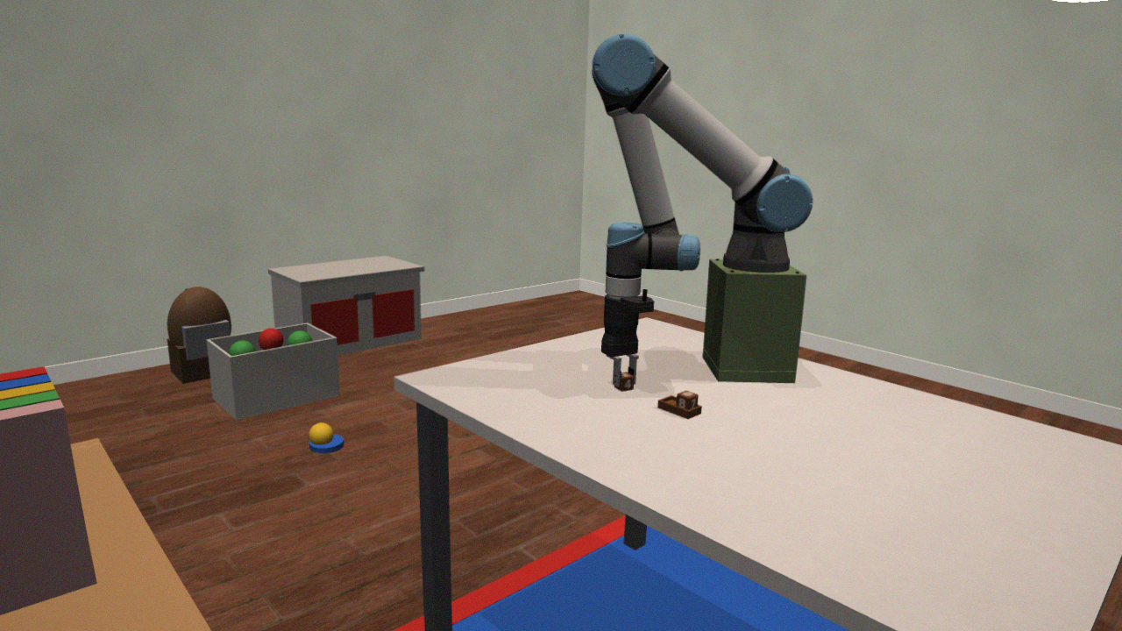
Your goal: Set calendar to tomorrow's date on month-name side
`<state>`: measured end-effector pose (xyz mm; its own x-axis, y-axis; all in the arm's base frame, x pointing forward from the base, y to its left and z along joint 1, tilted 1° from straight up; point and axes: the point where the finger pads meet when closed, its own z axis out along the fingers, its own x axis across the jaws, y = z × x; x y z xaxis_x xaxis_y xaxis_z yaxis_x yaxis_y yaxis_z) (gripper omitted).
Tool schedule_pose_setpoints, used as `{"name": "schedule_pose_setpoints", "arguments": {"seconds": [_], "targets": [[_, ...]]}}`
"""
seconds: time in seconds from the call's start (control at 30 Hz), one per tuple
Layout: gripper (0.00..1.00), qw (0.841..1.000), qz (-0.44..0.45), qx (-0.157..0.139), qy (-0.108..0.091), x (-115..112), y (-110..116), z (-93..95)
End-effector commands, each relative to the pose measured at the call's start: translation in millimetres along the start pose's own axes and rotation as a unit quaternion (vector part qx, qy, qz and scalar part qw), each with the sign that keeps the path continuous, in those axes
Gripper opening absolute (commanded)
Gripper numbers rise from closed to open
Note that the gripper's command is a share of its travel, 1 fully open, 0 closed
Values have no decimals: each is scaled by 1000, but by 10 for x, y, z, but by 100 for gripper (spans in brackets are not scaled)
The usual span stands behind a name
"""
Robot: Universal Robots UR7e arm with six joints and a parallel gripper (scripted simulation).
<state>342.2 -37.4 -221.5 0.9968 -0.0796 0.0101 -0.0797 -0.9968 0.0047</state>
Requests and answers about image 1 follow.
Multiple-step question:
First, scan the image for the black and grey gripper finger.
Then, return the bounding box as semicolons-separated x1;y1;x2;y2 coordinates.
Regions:
626;354;640;384
607;355;620;387

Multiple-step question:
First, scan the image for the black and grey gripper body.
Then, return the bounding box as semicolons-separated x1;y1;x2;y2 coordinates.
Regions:
601;276;654;357

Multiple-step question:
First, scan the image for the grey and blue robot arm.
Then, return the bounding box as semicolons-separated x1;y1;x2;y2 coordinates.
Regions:
592;34;813;278

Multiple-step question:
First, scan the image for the brown wooden number cube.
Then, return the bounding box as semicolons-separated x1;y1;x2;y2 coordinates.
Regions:
675;391;699;410
614;372;634;392

